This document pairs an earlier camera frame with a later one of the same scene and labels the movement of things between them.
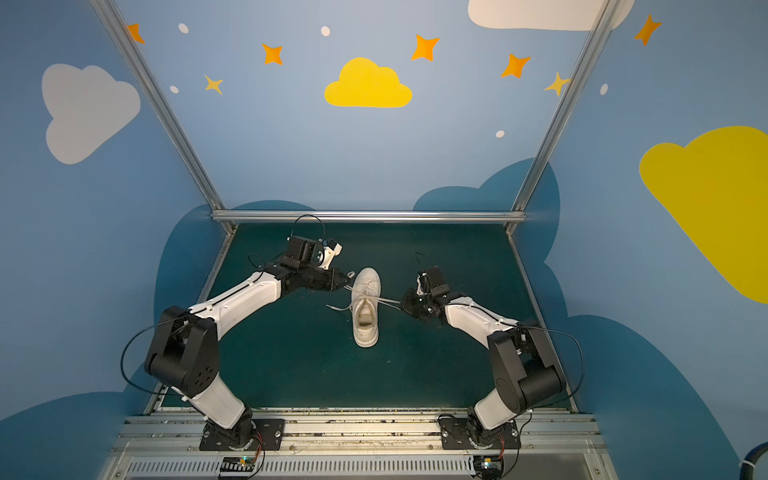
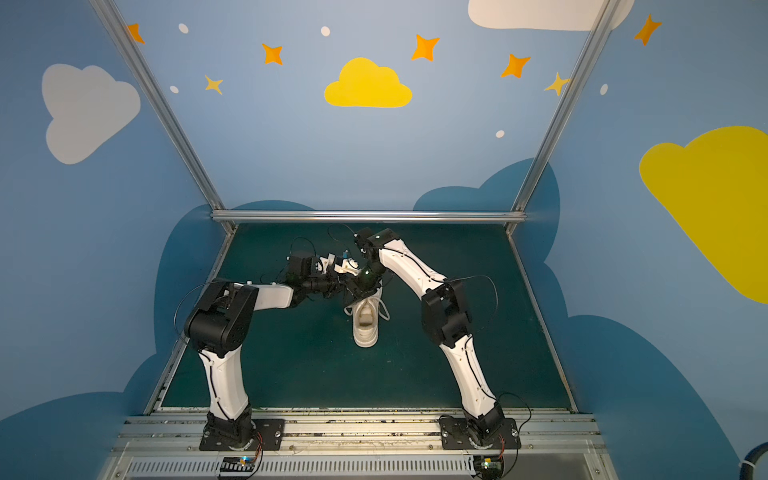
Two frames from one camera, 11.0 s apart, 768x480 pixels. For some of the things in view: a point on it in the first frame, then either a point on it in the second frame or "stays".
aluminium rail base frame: [358, 445] stays
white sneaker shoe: [366, 292] stays
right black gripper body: [414, 302] → [366, 280]
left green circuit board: [237, 464] stays
